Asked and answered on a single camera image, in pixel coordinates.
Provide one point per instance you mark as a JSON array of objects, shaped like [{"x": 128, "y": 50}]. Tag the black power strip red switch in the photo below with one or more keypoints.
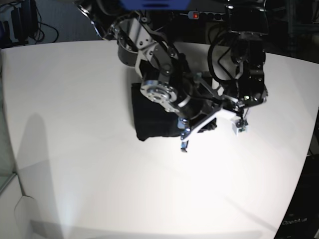
[{"x": 207, "y": 16}]

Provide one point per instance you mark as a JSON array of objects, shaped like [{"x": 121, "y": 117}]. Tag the black OpenArm labelled case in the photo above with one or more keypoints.
[{"x": 301, "y": 220}]

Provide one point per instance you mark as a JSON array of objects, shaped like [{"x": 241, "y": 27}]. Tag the dark navy long-sleeve T-shirt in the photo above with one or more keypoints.
[{"x": 150, "y": 117}]

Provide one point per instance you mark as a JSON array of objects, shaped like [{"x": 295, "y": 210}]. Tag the blue plastic bin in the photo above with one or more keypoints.
[{"x": 155, "y": 4}]

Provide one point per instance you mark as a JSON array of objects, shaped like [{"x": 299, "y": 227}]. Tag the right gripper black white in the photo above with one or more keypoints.
[{"x": 203, "y": 105}]

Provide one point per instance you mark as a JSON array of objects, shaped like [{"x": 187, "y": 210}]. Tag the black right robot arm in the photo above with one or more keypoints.
[{"x": 170, "y": 100}]

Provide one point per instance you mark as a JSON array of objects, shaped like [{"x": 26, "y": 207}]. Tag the black power adapter box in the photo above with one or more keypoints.
[{"x": 24, "y": 20}]

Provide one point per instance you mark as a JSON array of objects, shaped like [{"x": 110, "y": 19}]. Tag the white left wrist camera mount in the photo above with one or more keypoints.
[{"x": 239, "y": 126}]

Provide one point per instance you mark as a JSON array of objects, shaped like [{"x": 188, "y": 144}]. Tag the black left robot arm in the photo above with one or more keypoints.
[{"x": 247, "y": 24}]

